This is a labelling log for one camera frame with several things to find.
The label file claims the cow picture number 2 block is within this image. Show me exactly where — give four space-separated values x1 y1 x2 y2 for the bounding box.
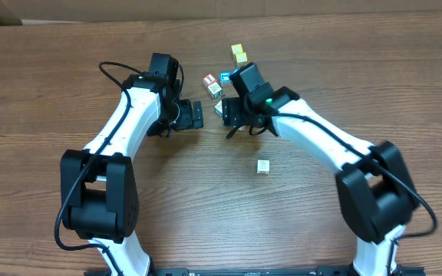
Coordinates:
256 159 270 174

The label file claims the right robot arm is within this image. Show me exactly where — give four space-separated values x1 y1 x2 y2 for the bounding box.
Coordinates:
222 63 424 275

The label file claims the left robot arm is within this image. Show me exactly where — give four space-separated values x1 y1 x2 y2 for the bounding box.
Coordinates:
54 53 203 275

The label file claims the blue-sided picture block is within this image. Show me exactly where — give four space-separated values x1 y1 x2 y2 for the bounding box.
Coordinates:
214 101 223 116

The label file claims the green-sided picture block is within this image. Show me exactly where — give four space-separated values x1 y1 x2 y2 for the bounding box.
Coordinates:
207 82 223 99

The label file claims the blue G letter block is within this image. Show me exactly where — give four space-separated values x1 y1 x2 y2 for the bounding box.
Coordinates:
219 71 231 85

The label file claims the red I letter block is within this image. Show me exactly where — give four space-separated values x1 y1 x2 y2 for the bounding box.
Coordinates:
203 74 217 87

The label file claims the yellow block near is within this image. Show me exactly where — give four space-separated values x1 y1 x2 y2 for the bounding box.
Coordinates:
235 52 248 67

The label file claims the yellow block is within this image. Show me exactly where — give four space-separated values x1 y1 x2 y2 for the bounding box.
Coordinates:
235 52 248 67
231 44 243 56

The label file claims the yellow block far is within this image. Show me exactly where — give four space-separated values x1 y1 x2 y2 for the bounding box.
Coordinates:
231 44 243 56

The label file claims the cardboard box edge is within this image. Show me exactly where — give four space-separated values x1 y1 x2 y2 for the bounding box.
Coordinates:
0 0 442 25

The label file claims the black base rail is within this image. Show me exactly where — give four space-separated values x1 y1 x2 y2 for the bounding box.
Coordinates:
84 266 425 276

